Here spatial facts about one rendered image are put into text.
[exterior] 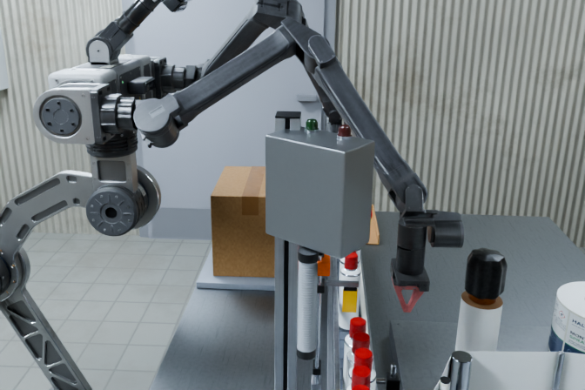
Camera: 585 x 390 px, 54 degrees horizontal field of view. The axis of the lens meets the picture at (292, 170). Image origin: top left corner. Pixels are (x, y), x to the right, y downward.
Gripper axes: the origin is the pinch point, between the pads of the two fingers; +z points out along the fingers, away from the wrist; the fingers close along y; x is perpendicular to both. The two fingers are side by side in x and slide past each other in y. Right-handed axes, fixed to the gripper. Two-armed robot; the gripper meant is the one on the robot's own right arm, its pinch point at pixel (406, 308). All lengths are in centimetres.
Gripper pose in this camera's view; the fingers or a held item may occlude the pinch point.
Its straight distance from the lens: 127.2
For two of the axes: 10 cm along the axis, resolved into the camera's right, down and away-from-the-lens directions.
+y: 0.4, -2.9, 9.6
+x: -10.0, -0.1, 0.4
